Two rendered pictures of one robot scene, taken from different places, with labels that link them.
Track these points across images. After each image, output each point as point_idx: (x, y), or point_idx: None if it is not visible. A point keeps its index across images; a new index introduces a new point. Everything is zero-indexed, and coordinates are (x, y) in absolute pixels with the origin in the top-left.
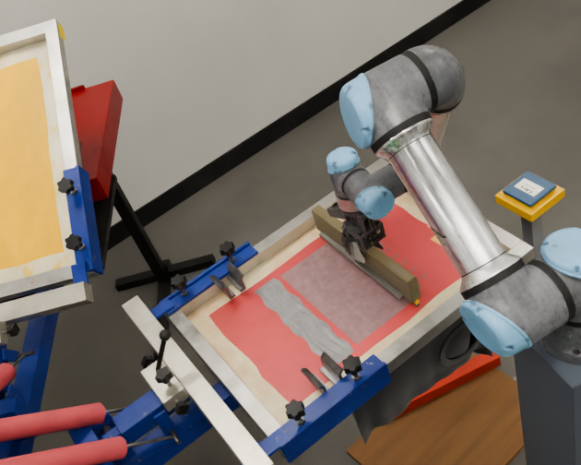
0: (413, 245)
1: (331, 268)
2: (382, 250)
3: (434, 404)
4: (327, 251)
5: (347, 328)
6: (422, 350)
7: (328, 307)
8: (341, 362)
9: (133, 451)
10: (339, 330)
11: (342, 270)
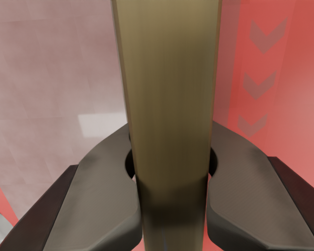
0: None
1: (62, 4)
2: (248, 77)
3: None
4: None
5: (24, 209)
6: None
7: None
8: None
9: None
10: (7, 204)
11: (91, 52)
